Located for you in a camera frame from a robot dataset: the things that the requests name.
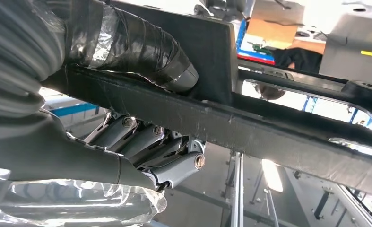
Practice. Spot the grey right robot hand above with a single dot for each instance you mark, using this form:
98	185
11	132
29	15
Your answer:
48	150

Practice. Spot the blue and red box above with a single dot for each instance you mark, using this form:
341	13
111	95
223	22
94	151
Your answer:
254	56

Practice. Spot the brown cardboard box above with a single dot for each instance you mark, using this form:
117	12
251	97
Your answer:
273	31

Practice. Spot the person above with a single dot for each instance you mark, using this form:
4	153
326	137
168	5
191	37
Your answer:
298	58

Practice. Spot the grey laptop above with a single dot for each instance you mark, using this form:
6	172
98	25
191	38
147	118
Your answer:
351	47

